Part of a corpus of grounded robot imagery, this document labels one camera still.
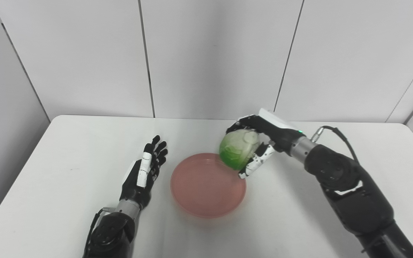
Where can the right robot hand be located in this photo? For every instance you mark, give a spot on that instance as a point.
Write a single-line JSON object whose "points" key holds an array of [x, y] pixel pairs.
{"points": [[274, 138]]}

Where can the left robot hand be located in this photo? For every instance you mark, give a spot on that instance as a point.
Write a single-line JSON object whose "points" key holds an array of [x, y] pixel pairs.
{"points": [[143, 179]]}

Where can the green white cabbage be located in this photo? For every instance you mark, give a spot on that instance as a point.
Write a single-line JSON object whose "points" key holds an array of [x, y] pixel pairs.
{"points": [[238, 148]]}

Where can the pink round plate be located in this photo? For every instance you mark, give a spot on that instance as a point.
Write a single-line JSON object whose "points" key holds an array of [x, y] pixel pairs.
{"points": [[206, 186]]}

